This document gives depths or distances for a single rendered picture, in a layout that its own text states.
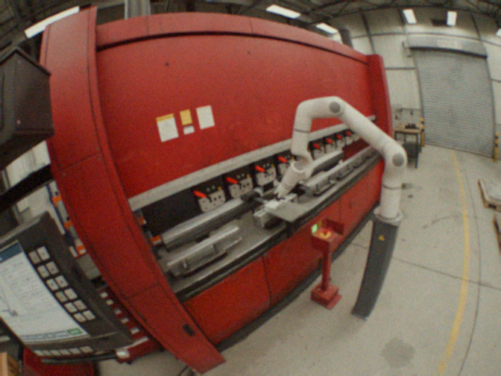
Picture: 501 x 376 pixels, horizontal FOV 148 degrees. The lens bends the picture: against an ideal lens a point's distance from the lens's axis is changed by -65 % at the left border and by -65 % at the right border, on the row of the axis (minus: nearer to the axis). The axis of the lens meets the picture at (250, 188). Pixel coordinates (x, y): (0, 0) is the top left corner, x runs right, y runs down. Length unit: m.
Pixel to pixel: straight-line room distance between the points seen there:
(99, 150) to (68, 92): 0.26
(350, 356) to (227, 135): 1.78
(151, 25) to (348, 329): 2.40
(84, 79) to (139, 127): 0.37
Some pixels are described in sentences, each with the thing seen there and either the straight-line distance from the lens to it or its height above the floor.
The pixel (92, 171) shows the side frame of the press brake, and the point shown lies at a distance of 0.78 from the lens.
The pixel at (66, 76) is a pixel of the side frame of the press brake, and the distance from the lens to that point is 0.86.
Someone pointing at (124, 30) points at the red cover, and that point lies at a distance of 1.13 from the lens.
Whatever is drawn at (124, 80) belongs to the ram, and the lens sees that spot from 1.03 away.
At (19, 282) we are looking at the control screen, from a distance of 0.54.
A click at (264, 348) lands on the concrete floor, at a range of 1.81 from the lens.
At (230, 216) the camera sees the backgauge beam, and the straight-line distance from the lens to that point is 1.56.
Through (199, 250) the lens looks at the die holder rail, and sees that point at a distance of 1.23.
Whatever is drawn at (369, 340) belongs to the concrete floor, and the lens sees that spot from 1.85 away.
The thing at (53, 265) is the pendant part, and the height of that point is 1.51.
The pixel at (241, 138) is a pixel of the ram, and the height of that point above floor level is 1.50.
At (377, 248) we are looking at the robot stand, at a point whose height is 0.80.
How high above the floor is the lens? 1.65
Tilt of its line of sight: 21 degrees down
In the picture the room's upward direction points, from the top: 11 degrees counter-clockwise
